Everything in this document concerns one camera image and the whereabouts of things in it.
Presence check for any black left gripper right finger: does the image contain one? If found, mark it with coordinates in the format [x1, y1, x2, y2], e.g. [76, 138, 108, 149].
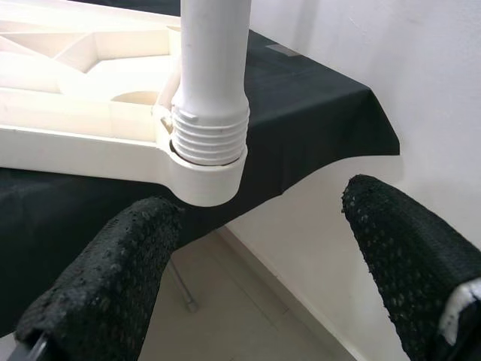
[340, 173, 481, 361]

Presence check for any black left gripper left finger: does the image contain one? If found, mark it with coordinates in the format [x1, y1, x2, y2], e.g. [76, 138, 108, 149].
[17, 195, 185, 361]

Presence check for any white plastic table leg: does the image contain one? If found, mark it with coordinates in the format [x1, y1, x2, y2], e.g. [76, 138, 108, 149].
[171, 0, 251, 166]

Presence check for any grey metal table leg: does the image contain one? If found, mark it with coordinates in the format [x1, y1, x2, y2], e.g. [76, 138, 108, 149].
[171, 259, 198, 313]

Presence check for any white plastic table top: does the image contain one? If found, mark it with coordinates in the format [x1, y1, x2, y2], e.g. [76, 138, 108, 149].
[0, 0, 249, 208]

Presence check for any black tablecloth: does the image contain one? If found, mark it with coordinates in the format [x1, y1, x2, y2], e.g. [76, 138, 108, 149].
[0, 0, 401, 328]

